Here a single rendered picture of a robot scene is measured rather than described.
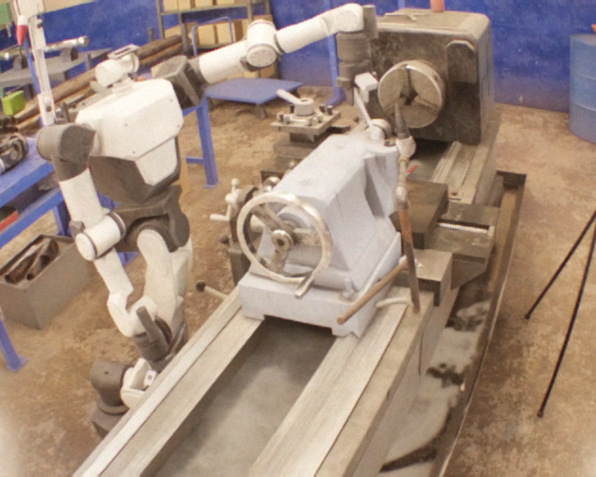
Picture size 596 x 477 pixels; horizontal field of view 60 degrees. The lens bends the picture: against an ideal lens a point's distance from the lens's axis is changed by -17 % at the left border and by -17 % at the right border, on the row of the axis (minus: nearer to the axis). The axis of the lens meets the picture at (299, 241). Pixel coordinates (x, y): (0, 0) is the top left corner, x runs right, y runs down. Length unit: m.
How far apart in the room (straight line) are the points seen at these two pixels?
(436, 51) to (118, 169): 1.35
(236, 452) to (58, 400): 1.55
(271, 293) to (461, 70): 1.24
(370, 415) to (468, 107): 1.48
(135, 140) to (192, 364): 0.57
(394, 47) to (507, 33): 3.34
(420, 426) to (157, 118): 1.15
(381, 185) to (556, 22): 4.24
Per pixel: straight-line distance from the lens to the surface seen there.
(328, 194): 1.36
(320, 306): 1.41
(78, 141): 1.48
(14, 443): 2.70
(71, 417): 2.67
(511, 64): 5.73
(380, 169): 1.57
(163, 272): 1.72
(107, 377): 2.26
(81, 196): 1.52
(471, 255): 1.66
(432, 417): 1.82
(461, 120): 2.44
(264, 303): 1.49
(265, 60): 1.61
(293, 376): 1.53
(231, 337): 1.49
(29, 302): 3.19
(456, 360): 2.02
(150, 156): 1.58
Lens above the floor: 1.76
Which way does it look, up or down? 31 degrees down
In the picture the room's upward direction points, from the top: 7 degrees counter-clockwise
